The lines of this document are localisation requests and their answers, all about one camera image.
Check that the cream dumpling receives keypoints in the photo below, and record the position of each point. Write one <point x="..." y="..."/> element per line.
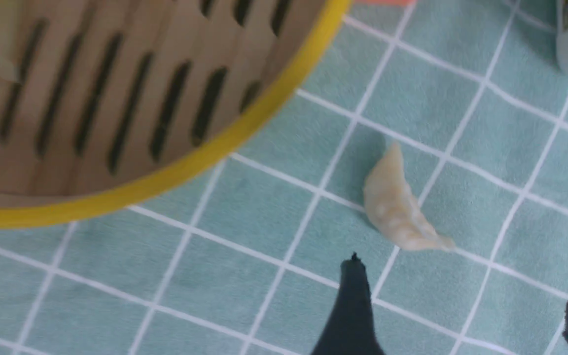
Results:
<point x="392" y="208"/>

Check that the yellow bamboo steamer tray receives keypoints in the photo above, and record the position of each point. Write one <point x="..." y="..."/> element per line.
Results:
<point x="121" y="100"/>

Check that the green checkered tablecloth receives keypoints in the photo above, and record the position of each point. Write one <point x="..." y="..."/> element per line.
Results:
<point x="245" y="259"/>

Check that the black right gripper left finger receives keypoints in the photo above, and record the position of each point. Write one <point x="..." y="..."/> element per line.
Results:
<point x="350" y="327"/>

